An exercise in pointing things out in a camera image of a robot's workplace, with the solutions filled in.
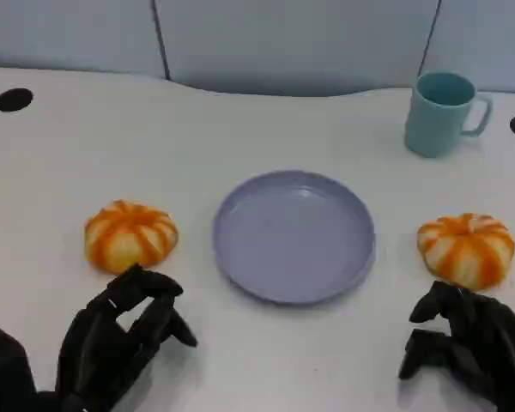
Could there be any grey partition panel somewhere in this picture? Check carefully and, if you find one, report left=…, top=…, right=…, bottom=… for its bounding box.
left=419, top=0, right=515, bottom=94
left=154, top=0, right=441, bottom=98
left=0, top=0, right=169, bottom=81

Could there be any pale green mug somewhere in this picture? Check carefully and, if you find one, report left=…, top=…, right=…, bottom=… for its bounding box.
left=404, top=71, right=494, bottom=159

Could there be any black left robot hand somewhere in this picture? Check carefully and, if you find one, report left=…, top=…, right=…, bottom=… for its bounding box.
left=56, top=263, right=198, bottom=412

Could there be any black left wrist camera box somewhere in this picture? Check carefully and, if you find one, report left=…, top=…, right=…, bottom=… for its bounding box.
left=0, top=327, right=64, bottom=412

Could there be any lilac plate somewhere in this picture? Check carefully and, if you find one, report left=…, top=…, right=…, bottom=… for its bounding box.
left=213, top=170, right=377, bottom=306

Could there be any orange white toy bread roll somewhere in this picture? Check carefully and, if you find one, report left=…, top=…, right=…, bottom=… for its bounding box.
left=415, top=212, right=515, bottom=289
left=84, top=199, right=179, bottom=276

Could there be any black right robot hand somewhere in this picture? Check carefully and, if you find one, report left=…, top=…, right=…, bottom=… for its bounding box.
left=397, top=281, right=515, bottom=412

